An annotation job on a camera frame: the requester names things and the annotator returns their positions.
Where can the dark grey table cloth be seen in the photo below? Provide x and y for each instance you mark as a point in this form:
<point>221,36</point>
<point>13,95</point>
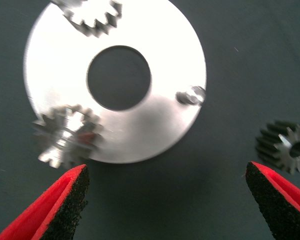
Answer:
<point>252,50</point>

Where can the small steel planetary gear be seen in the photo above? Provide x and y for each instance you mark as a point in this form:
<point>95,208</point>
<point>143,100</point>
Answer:
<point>272,147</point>
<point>62,140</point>
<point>90,17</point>

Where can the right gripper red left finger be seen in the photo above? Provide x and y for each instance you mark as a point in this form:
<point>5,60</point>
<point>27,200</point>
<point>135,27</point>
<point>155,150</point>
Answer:
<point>52,212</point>

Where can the round metal carrier plate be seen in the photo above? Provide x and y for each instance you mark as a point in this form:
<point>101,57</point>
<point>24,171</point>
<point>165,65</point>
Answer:
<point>165,37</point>

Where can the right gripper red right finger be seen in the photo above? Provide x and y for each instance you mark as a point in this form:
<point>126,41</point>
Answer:
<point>282,207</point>

